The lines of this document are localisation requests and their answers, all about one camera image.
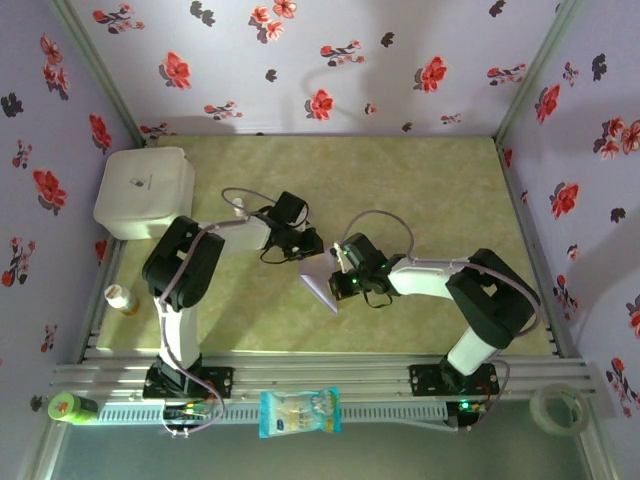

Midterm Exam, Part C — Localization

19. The lavender white paper sheet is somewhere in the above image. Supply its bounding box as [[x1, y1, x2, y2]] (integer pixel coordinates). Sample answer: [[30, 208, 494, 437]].
[[298, 248, 346, 315]]

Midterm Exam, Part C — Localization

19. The blue snack packet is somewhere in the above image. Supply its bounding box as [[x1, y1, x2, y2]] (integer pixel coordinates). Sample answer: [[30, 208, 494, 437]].
[[258, 387, 343, 440]]

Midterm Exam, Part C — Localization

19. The small controller board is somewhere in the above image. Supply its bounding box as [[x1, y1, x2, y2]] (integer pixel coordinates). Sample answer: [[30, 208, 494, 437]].
[[163, 399, 215, 422], [447, 398, 489, 417]]

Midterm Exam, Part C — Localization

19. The white lidded plastic box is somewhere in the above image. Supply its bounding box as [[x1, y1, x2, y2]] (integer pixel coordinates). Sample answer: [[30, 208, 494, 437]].
[[93, 146, 196, 240]]

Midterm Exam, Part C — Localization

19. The orange white-capped pill bottle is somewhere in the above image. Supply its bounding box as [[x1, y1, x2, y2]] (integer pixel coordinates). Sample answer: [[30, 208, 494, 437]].
[[103, 283, 142, 316]]

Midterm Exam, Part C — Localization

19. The clear tape roll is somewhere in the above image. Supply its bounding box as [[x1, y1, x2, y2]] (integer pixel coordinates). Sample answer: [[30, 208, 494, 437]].
[[529, 383, 590, 437]]

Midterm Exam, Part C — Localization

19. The thin black right gripper cable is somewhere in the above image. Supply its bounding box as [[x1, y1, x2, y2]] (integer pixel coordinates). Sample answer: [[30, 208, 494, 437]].
[[362, 289, 396, 309]]

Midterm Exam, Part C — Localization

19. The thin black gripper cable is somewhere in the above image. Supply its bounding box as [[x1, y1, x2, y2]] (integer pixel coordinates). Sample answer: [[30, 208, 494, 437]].
[[259, 234, 294, 265], [362, 289, 396, 309]]

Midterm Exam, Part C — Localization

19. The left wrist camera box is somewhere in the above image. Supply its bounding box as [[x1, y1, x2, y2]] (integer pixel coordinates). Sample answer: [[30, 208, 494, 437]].
[[273, 191, 310, 230]]

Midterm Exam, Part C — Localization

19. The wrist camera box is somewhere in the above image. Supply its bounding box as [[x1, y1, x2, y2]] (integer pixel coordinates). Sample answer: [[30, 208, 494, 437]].
[[333, 232, 386, 274], [273, 191, 310, 230]]

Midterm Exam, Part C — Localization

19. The thin black left gripper cable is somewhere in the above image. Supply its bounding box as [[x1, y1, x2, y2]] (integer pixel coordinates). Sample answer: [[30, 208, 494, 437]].
[[259, 234, 294, 265]]

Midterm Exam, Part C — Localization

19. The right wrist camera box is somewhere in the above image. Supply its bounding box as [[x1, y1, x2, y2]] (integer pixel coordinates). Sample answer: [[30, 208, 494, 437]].
[[333, 232, 386, 274]]

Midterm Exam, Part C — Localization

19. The lavender left arm cable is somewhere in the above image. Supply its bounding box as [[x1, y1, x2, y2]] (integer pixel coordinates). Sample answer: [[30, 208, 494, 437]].
[[158, 187, 280, 391]]

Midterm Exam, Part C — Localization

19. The lavender arm cable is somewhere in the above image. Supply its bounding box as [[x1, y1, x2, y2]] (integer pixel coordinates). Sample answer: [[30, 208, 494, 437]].
[[158, 187, 280, 391], [343, 209, 543, 431]]

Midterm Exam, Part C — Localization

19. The lavender right arm cable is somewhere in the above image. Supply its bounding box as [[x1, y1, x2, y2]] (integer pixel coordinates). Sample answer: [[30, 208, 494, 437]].
[[343, 209, 543, 431]]

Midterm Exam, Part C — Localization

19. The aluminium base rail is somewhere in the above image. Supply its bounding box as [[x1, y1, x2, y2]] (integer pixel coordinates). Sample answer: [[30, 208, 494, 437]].
[[49, 352, 616, 404]]

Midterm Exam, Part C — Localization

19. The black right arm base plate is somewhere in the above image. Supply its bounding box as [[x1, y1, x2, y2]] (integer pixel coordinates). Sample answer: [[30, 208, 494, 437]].
[[408, 363, 500, 397]]

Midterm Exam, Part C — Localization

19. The grey slotted cable duct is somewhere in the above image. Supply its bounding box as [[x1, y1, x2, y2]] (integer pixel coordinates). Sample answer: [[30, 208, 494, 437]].
[[97, 401, 449, 425]]

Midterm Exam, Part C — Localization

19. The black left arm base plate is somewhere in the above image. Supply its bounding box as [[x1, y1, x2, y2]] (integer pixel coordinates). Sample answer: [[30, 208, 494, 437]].
[[143, 366, 235, 400]]

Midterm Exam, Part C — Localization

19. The aluminium side rail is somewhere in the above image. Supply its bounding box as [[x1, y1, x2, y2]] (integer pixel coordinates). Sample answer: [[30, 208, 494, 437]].
[[74, 238, 126, 362], [497, 139, 584, 359]]

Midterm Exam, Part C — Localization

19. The aluminium corner post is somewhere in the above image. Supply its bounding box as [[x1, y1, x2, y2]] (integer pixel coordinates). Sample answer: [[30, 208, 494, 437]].
[[493, 0, 586, 145], [47, 0, 147, 147]]

